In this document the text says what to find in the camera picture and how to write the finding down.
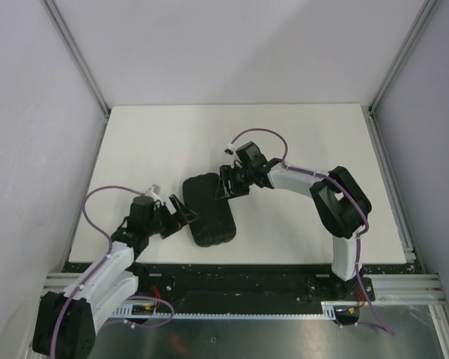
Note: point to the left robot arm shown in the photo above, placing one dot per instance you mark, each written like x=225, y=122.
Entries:
x=69, y=321

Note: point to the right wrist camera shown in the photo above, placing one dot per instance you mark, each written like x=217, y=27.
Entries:
x=230, y=149

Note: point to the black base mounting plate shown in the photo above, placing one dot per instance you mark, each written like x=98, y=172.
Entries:
x=214, y=285

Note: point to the grey slotted cable duct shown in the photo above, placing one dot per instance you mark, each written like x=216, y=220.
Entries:
x=294, y=310

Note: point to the aluminium frame post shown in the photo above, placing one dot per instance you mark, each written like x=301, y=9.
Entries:
x=414, y=34
x=75, y=54

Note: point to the right aluminium frame post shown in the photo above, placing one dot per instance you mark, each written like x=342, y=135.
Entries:
x=414, y=34

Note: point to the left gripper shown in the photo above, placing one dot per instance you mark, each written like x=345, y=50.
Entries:
x=174, y=224

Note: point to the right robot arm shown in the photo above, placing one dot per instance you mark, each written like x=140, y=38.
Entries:
x=341, y=204

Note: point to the black plastic tool case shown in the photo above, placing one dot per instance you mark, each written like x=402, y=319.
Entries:
x=215, y=224

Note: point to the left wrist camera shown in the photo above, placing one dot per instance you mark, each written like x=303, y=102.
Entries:
x=153, y=192

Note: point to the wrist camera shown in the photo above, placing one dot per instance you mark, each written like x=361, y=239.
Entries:
x=230, y=149
x=153, y=192

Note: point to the left aluminium frame post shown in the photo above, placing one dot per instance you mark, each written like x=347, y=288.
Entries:
x=75, y=54

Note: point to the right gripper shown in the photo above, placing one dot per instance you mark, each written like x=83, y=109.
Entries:
x=227, y=174

